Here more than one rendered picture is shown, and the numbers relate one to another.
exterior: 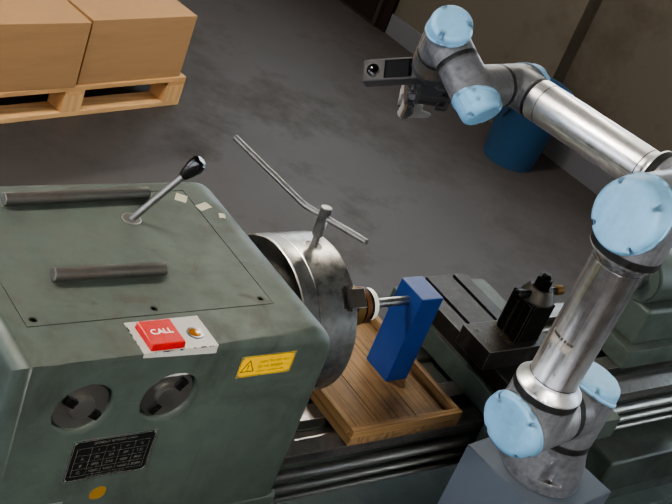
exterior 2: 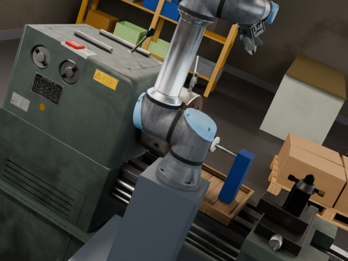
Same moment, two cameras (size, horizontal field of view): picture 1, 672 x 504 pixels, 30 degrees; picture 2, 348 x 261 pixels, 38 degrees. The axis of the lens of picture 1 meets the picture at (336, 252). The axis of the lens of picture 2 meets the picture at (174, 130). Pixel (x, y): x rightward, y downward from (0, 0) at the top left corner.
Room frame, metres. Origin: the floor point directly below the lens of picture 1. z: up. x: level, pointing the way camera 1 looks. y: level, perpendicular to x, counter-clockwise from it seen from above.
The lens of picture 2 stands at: (1.10, -1.80, 1.80)
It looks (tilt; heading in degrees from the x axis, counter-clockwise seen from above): 20 degrees down; 62
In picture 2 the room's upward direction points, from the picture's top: 22 degrees clockwise
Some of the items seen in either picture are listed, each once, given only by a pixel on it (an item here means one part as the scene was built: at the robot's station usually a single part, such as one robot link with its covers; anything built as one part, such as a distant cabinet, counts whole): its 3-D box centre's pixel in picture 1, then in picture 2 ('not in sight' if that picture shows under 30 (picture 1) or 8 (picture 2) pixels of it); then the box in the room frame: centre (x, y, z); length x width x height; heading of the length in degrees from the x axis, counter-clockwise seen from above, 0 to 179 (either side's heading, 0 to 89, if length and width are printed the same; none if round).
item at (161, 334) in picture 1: (160, 336); (74, 45); (1.59, 0.20, 1.26); 0.06 x 0.06 x 0.02; 45
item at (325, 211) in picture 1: (317, 233); (191, 85); (2.07, 0.04, 1.26); 0.02 x 0.02 x 0.12
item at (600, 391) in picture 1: (576, 399); (193, 133); (1.86, -0.49, 1.27); 0.13 x 0.12 x 0.14; 142
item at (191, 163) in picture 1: (193, 168); (150, 32); (1.91, 0.28, 1.38); 0.04 x 0.03 x 0.05; 135
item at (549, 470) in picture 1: (551, 447); (182, 165); (1.87, -0.49, 1.15); 0.15 x 0.15 x 0.10
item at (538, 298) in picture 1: (539, 292); (306, 185); (2.44, -0.45, 1.14); 0.08 x 0.08 x 0.03
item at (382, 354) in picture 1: (404, 329); (236, 176); (2.31, -0.20, 1.00); 0.08 x 0.06 x 0.23; 45
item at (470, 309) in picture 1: (488, 339); (288, 219); (2.48, -0.40, 0.95); 0.43 x 0.18 x 0.04; 45
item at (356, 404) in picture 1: (360, 372); (211, 190); (2.25, -0.15, 0.89); 0.36 x 0.30 x 0.04; 45
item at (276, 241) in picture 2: not in sight; (275, 243); (2.31, -0.58, 0.95); 0.07 x 0.04 x 0.04; 45
